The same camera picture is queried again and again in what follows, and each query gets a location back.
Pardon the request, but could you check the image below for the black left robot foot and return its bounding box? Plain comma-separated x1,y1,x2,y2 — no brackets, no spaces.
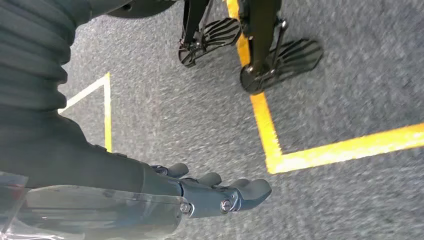
177,0,243,69

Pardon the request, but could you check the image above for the black robot foot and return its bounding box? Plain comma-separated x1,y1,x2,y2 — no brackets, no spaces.
238,0,325,96
177,0,243,69

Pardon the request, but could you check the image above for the black right robot foot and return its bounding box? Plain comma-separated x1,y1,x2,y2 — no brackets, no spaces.
238,0,325,96

